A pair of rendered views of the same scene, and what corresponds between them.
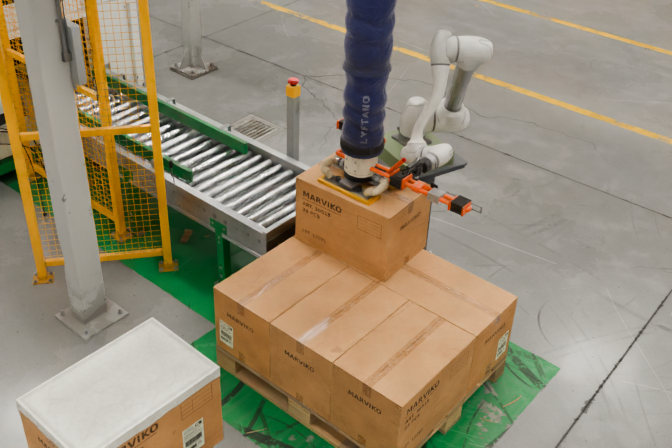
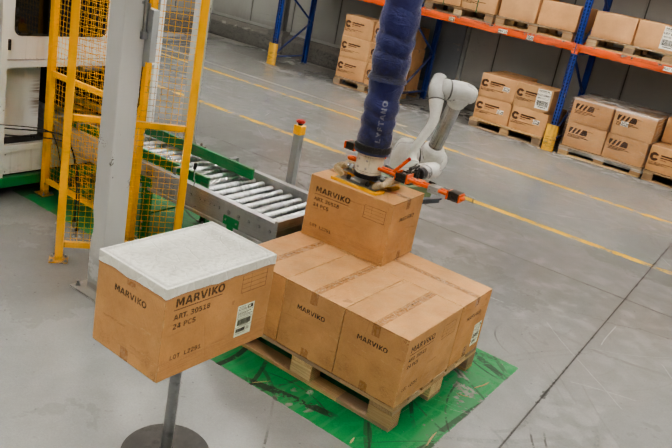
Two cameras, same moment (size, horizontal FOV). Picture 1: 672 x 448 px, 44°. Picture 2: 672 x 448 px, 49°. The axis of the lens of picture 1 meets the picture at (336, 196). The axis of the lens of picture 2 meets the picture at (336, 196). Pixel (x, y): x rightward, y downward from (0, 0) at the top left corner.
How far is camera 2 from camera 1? 1.30 m
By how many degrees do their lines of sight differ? 16
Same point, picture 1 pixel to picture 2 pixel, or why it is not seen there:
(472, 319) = (458, 296)
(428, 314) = (421, 289)
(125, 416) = (201, 269)
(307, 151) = not seen: hidden behind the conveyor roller
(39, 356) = (56, 311)
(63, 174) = (116, 139)
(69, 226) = (109, 190)
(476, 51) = (466, 91)
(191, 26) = not seen: hidden behind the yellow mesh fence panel
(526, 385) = (492, 376)
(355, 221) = (362, 210)
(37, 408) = (120, 255)
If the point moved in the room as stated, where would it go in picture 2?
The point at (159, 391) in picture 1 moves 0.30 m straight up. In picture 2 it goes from (227, 260) to (238, 191)
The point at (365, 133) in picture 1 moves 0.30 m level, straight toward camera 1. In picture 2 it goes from (379, 134) to (383, 147)
